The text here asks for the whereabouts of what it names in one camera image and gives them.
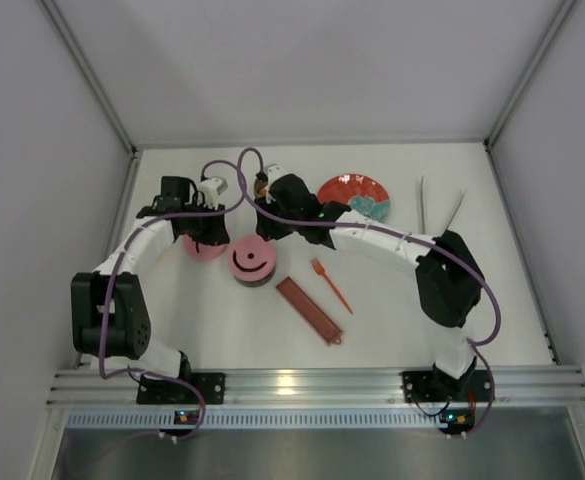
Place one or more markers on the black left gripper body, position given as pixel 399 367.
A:
pixel 211 232

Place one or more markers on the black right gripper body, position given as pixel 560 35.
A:
pixel 270 225

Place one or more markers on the pink lid with black handle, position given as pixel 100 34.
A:
pixel 201 252
pixel 251 255

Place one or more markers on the black steel lunch bowl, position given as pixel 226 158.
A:
pixel 254 281
pixel 260 188

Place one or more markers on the orange plastic fork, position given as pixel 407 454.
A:
pixel 321 272

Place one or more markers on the metal tongs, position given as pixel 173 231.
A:
pixel 422 210

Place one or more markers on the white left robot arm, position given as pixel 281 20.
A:
pixel 110 318

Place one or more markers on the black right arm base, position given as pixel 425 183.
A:
pixel 434 386

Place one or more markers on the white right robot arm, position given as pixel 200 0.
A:
pixel 447 276

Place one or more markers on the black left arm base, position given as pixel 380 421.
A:
pixel 179 387

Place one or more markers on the red patterned ceramic plate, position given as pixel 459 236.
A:
pixel 362 193

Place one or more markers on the dark red cutlery tray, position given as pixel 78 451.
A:
pixel 322 324

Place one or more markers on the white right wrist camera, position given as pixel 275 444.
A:
pixel 274 172

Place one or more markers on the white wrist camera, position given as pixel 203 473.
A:
pixel 210 191
pixel 274 172

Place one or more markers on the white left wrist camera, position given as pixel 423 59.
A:
pixel 210 191

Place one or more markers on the aluminium front rail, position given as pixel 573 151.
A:
pixel 531 386

